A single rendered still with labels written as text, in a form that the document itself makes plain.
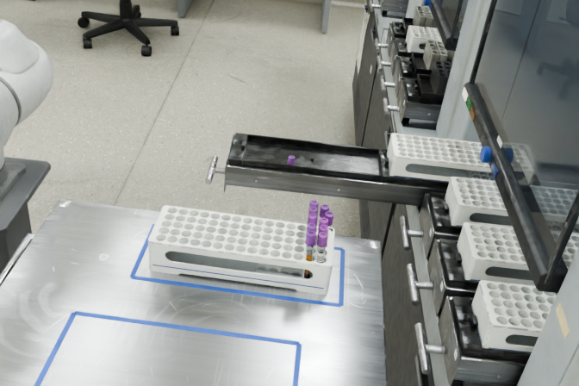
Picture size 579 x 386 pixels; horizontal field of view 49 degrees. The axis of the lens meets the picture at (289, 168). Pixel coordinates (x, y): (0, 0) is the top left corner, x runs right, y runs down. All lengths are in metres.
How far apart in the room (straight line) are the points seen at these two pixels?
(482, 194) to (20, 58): 1.02
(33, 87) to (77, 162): 1.36
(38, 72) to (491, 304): 1.08
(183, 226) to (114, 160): 1.81
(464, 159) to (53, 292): 0.85
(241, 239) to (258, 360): 0.21
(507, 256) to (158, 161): 1.95
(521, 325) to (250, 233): 0.44
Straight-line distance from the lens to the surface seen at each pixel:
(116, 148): 2.95
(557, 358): 0.95
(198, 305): 1.03
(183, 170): 2.80
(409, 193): 1.39
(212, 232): 1.08
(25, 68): 1.54
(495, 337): 1.05
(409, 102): 1.74
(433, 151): 1.41
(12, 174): 1.53
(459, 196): 1.28
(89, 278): 1.08
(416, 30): 2.07
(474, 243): 1.17
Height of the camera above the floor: 1.55
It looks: 33 degrees down
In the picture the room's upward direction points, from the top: 7 degrees clockwise
